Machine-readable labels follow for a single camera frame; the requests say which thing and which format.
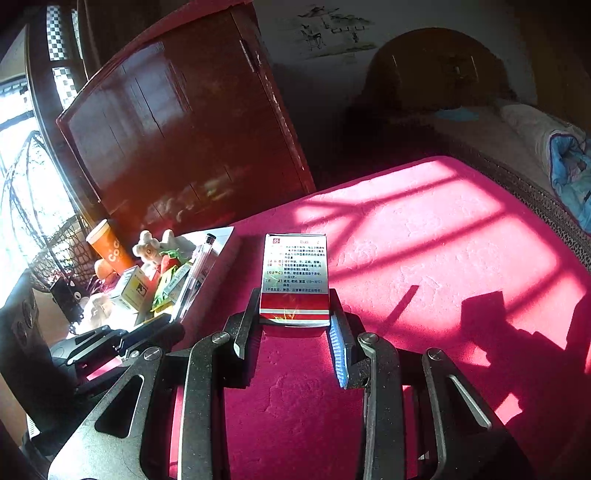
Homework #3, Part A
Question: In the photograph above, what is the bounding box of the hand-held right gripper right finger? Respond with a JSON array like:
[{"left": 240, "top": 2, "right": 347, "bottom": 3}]
[{"left": 326, "top": 291, "right": 536, "bottom": 480}]

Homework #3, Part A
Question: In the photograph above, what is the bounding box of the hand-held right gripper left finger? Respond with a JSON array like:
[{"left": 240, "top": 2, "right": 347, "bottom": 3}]
[{"left": 47, "top": 287, "right": 262, "bottom": 480}]

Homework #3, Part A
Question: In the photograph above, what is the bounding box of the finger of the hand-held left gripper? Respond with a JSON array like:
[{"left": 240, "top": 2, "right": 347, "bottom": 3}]
[
  {"left": 121, "top": 314, "right": 185, "bottom": 358},
  {"left": 51, "top": 324, "right": 127, "bottom": 366}
]

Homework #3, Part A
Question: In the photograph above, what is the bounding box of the green snack packet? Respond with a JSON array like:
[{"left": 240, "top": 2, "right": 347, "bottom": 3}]
[{"left": 154, "top": 261, "right": 192, "bottom": 301}]

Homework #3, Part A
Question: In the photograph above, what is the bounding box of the red and white medicine box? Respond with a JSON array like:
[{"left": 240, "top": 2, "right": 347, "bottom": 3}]
[{"left": 259, "top": 233, "right": 332, "bottom": 328}]

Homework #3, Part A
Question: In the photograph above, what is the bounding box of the clear pen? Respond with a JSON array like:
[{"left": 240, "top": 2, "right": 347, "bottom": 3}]
[{"left": 178, "top": 233, "right": 218, "bottom": 319}]

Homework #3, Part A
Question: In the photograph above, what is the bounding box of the white plush toy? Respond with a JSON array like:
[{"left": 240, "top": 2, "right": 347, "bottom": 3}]
[{"left": 132, "top": 228, "right": 192, "bottom": 278}]

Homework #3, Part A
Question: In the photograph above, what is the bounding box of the white cardboard box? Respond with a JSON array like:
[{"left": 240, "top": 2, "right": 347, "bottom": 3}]
[{"left": 108, "top": 226, "right": 236, "bottom": 326}]

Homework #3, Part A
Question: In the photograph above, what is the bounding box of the small white figurine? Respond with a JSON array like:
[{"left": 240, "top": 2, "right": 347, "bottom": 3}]
[{"left": 83, "top": 293, "right": 114, "bottom": 328}]

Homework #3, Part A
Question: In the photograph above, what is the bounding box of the white box with black picture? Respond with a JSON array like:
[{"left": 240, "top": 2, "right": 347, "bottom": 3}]
[{"left": 111, "top": 267, "right": 160, "bottom": 313}]

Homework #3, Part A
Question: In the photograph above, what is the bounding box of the black printed bag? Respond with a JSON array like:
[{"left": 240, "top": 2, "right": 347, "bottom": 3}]
[{"left": 50, "top": 277, "right": 90, "bottom": 333}]

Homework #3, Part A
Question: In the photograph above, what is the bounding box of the orange paper cup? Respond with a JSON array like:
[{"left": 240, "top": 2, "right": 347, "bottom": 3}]
[{"left": 85, "top": 219, "right": 123, "bottom": 273}]

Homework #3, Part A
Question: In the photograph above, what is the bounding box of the pink tablecloth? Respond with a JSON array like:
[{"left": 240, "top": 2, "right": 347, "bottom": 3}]
[{"left": 168, "top": 156, "right": 591, "bottom": 480}]

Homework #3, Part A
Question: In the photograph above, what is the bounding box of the red-brown wooden cabinet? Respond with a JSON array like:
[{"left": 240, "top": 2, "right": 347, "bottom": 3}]
[{"left": 55, "top": 0, "right": 317, "bottom": 241}]

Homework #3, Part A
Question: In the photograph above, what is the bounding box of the bed with leopard print sheet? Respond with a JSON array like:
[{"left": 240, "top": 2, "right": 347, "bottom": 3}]
[{"left": 392, "top": 111, "right": 591, "bottom": 268}]

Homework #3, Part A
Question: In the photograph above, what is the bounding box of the small blue cloth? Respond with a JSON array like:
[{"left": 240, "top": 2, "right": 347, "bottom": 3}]
[{"left": 434, "top": 107, "right": 481, "bottom": 123}]

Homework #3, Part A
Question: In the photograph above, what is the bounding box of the blue printed quilt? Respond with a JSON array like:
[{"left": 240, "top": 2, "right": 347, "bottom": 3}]
[{"left": 549, "top": 134, "right": 591, "bottom": 227}]

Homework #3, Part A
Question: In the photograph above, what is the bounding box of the wooden bed headboard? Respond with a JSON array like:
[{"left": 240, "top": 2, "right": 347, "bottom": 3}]
[{"left": 355, "top": 28, "right": 520, "bottom": 121}]

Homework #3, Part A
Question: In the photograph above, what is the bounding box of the white rolled blanket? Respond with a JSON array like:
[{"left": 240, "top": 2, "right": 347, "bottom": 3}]
[{"left": 499, "top": 104, "right": 585, "bottom": 160}]

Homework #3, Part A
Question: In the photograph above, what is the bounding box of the checkered window panel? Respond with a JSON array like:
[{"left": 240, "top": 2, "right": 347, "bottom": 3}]
[{"left": 44, "top": 4, "right": 86, "bottom": 107}]

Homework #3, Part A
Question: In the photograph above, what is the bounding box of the brown wooden wardrobe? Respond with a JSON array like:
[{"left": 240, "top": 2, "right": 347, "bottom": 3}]
[{"left": 522, "top": 0, "right": 591, "bottom": 134}]

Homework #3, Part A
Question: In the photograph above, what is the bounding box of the dark wire basket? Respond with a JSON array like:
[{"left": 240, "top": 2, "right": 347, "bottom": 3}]
[{"left": 0, "top": 129, "right": 100, "bottom": 291}]

